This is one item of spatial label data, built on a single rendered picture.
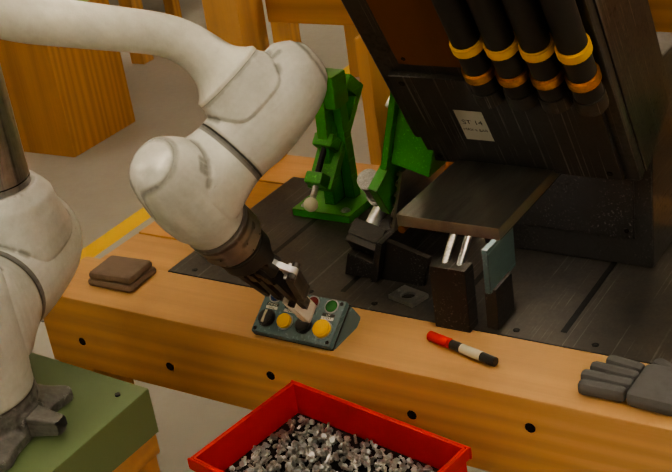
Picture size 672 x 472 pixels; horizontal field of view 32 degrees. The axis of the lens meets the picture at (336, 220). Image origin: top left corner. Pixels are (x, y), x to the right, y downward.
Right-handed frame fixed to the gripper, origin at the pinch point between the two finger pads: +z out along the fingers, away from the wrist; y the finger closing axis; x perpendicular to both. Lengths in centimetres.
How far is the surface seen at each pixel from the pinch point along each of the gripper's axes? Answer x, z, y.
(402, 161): 28.8, 5.8, 4.5
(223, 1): 66, 16, -55
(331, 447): -19.2, 1.2, 12.8
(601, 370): 3.1, 12.6, 42.6
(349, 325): 2.3, 12.2, 2.1
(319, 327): -0.4, 7.7, -0.2
